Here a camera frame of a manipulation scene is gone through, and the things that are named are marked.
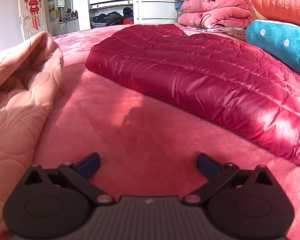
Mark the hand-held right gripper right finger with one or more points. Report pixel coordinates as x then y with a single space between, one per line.
207 167

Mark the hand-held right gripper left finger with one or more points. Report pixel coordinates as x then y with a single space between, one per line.
88 167

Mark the peach quilted garment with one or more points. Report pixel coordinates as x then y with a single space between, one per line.
15 105

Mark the pile of dark clothes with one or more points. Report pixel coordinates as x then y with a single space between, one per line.
110 18

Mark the pink heart print bed blanket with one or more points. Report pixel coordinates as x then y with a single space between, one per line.
115 130

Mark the dark red down jacket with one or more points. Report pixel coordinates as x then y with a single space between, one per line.
190 80

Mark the floral patterned sheet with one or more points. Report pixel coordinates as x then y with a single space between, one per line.
236 33

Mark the white kitchen cabinet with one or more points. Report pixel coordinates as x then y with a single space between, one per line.
70 26

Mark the teal dotted pillow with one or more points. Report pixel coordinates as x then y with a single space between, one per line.
277 42

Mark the row of kitchen bottles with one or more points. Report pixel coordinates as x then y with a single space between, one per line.
71 15

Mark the folded pink quilt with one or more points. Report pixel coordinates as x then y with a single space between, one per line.
215 7

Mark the white wardrobe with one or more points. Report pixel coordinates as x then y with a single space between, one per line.
162 12

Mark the blue shoe box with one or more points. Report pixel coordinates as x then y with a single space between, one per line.
179 5

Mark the kitchen window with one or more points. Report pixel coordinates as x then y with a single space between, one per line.
73 1

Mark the orange pillow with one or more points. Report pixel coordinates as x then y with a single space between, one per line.
277 5

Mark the wall poster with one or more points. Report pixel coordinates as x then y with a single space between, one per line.
51 8

